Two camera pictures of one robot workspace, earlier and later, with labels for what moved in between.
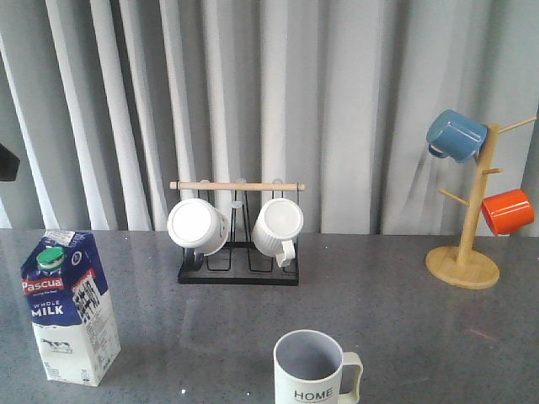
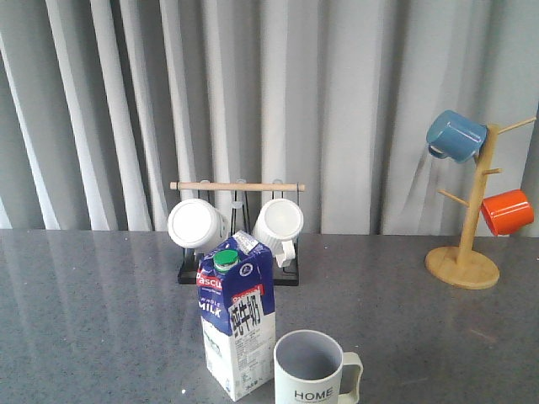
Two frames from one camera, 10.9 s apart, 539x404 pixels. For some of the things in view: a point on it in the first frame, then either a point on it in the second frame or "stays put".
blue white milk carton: x=71 y=308 to x=235 y=287
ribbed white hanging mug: x=275 y=228 stays put
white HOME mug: x=308 y=366 stays put
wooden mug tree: x=462 y=267 stays put
